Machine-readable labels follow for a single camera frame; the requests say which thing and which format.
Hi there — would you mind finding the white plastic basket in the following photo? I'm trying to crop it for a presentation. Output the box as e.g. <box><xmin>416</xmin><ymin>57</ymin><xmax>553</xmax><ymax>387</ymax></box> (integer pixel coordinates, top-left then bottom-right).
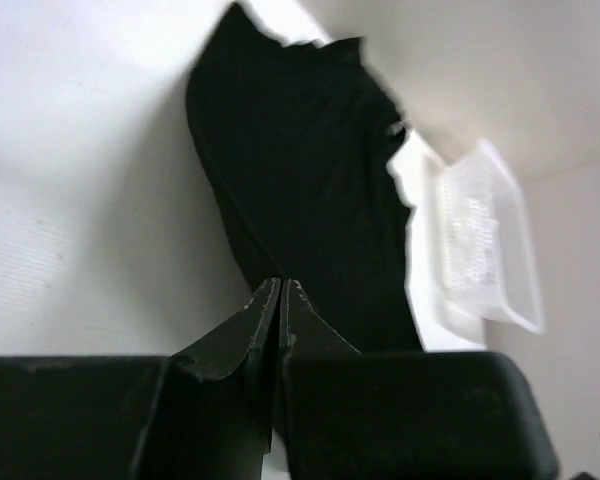
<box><xmin>419</xmin><ymin>138</ymin><xmax>546</xmax><ymax>335</ymax></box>

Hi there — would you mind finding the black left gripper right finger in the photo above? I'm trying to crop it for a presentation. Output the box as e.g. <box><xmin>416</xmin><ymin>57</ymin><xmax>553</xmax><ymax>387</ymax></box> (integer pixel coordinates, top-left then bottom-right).
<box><xmin>275</xmin><ymin>280</ymin><xmax>363</xmax><ymax>479</ymax></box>

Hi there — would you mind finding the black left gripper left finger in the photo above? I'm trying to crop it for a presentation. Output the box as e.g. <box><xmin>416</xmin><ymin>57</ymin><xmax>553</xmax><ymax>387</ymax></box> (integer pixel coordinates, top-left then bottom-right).
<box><xmin>129</xmin><ymin>279</ymin><xmax>281</xmax><ymax>479</ymax></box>

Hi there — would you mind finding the black tank top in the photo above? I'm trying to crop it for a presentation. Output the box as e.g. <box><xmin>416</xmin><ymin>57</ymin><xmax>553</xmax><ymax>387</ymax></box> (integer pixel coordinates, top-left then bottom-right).
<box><xmin>185</xmin><ymin>2</ymin><xmax>422</xmax><ymax>353</ymax></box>

